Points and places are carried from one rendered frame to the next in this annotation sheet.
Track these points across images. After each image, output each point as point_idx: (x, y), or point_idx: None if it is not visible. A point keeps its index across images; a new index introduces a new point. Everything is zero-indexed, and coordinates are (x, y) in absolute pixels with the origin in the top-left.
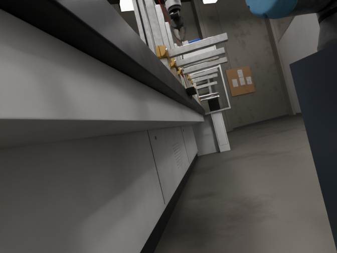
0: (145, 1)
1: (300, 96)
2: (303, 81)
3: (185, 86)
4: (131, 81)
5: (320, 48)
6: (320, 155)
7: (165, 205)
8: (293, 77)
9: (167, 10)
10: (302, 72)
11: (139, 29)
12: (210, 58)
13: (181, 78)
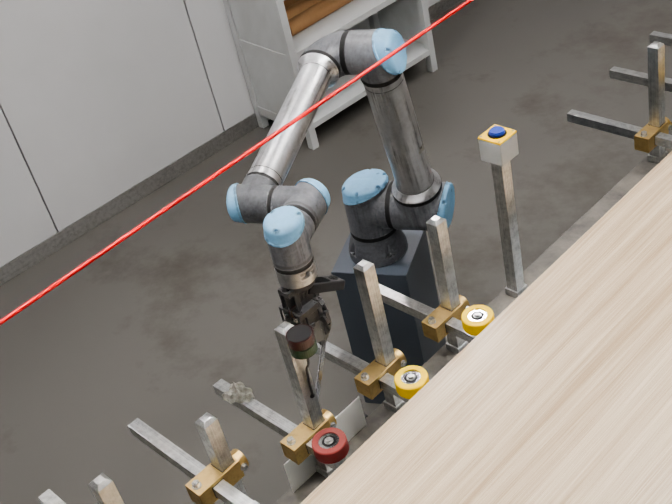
0: (448, 238)
1: (412, 298)
2: (412, 283)
3: (307, 461)
4: None
5: (400, 255)
6: (422, 337)
7: None
8: (408, 285)
9: (312, 281)
10: (411, 276)
11: (520, 252)
12: (239, 392)
13: (354, 409)
